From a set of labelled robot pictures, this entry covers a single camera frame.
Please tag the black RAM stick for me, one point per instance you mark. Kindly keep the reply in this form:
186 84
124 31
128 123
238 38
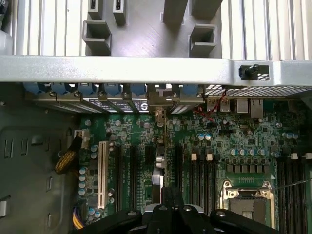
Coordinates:
119 4
93 3

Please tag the silver CPU socket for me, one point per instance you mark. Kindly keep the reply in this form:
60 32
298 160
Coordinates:
246 195

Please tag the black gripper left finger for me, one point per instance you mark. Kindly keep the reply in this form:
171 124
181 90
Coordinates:
161 219

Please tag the green motherboard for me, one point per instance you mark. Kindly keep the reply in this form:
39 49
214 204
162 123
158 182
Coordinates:
239 136

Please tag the white expansion slot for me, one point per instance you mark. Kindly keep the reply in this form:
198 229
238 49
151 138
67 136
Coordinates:
103 170

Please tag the blue slot clip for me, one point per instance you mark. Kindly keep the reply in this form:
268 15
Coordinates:
111 89
32 88
58 89
85 89
138 90
192 90

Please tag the black thumb screw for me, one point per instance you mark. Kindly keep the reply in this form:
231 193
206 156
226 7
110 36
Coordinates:
251 70

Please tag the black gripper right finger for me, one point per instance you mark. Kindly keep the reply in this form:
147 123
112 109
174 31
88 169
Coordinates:
185 219

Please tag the grey plastic parts rack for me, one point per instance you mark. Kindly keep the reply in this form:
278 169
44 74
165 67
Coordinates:
146 36

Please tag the silver USB port block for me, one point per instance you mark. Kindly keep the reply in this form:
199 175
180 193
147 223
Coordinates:
218 105

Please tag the short black expansion slot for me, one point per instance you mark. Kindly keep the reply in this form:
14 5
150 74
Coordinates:
149 157

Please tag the silver slot cover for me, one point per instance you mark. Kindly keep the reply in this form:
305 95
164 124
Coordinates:
112 106
48 102
80 106
187 104

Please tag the grey metal PC case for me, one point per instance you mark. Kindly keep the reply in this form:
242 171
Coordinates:
122 68

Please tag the thin metal locking lever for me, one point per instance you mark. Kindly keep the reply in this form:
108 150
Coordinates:
292 184

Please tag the silver ethernet port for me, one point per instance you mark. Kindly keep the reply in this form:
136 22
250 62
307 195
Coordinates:
242 106
256 108

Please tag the black RAM slot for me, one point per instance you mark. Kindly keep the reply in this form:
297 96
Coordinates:
304 195
296 195
281 195
205 180
199 180
289 195
211 180
193 180

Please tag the white power connector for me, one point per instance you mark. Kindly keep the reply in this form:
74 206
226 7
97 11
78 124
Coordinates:
81 139

